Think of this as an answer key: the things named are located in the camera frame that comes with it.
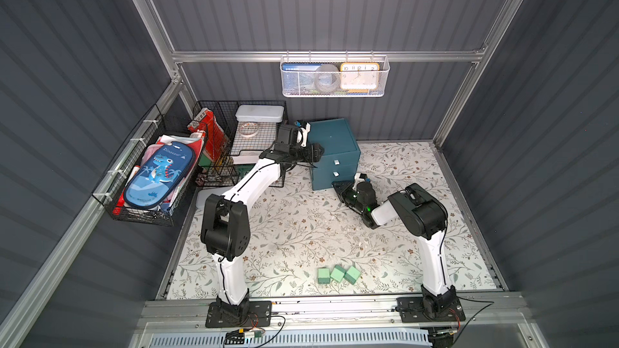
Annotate green plug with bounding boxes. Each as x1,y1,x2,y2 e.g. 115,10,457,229
317,267,331,285
330,265,347,283
344,266,361,285

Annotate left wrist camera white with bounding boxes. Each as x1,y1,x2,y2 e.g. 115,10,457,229
295,121,311,148

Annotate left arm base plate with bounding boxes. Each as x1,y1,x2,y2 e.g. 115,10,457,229
205,300,272,329

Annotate yellow white alarm clock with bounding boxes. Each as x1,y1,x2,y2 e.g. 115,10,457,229
340,62,380,91

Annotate blue box in basket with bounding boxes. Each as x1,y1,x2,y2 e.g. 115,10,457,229
280,63,321,98

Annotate black wire desk organizer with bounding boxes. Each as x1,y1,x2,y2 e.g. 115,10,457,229
193,100,288,188

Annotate white lidded plastic container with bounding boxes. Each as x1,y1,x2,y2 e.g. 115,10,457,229
235,104,285,123

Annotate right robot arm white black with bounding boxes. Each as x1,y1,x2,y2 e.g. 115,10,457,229
332,175,458,319

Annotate black wire side basket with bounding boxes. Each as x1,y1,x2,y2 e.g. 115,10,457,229
93,109,208,227

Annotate teal drawer cabinet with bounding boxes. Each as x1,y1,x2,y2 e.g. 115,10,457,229
309,119,360,191

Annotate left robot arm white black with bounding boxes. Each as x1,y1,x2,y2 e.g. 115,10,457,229
200,121,324,308

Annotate white flat box on table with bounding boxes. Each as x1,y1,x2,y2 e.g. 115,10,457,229
195,188,225,209

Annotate blue dinosaur pencil case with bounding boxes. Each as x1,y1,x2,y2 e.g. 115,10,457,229
123,141,195,210

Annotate grey tape roll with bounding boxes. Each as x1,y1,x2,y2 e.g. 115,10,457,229
314,64,340,93

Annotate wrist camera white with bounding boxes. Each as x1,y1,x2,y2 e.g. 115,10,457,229
295,121,311,148
353,172,370,190

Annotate white wire wall basket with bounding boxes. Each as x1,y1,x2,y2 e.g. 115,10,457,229
280,55,391,98

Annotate clear tape roll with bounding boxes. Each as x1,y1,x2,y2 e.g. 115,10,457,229
237,122,260,138

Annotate red white booklet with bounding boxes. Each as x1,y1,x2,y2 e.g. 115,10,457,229
187,107,229,163

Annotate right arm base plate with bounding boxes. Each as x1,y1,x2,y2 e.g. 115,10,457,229
395,296,467,323

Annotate floral table mat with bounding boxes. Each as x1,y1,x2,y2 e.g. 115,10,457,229
166,142,499,301

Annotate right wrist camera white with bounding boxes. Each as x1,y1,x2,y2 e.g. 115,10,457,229
353,172,370,190

